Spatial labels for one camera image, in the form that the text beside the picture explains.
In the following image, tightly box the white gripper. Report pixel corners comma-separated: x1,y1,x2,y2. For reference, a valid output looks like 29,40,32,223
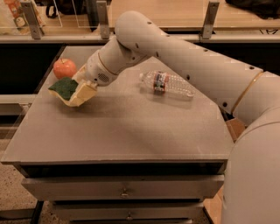
69,51,117,107

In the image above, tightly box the green and yellow sponge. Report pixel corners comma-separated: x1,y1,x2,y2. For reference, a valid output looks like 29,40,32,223
48,77,78,107

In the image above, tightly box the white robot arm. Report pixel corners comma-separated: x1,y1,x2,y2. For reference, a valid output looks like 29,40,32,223
74,11,280,224

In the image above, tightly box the red apple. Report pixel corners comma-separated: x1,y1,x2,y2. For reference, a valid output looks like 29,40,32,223
53,59,77,79

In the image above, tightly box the black bag top left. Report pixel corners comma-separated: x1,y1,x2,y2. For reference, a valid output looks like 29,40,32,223
45,0,86,18

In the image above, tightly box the black bag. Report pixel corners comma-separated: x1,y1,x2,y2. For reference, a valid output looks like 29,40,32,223
45,0,86,18
225,0,280,19

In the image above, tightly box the clear plastic water bottle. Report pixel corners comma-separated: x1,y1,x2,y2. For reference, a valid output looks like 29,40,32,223
139,70,195,98

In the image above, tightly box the grey metal drawer cabinet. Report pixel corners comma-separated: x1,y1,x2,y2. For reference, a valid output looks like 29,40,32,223
2,59,233,224

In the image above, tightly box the orange labelled packet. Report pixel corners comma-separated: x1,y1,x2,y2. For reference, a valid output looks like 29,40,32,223
3,0,28,29

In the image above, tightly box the upper grey drawer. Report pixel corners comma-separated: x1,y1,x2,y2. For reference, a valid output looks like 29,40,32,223
22,175,224,201

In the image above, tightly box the grey drawer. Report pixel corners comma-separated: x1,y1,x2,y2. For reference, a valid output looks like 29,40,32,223
22,175,224,201
52,201,203,221

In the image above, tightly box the lower grey drawer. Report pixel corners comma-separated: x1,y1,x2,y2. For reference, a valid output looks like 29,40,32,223
52,201,203,221

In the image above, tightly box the cardboard box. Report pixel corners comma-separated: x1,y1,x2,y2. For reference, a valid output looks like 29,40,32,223
203,117,247,224

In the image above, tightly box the black bag top right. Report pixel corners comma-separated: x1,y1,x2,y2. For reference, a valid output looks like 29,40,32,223
225,0,280,19

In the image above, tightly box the left metal bracket post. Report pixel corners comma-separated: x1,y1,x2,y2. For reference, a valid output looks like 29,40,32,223
20,0,44,39

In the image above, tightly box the metal bracket post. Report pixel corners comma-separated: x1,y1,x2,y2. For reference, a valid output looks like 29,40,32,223
20,0,44,39
96,0,110,39
200,0,220,39

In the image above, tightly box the middle metal bracket post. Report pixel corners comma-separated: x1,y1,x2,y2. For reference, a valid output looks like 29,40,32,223
96,0,110,39

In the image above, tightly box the right metal bracket post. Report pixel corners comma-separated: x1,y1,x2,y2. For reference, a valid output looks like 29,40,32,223
200,0,220,39

